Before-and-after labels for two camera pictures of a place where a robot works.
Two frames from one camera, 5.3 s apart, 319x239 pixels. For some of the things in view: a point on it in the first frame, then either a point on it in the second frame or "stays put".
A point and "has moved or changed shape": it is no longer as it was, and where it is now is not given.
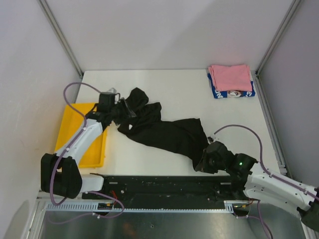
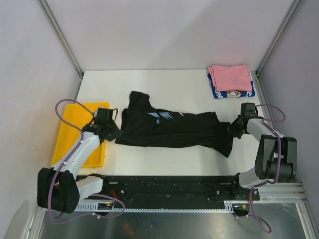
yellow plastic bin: x=94 y=156 stays put
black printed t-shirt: x=185 y=136 has moved or changed shape
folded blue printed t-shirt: x=221 y=94 stays put
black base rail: x=132 y=191 stays put
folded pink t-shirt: x=236 y=77 stays put
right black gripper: x=203 y=166 → x=232 y=130
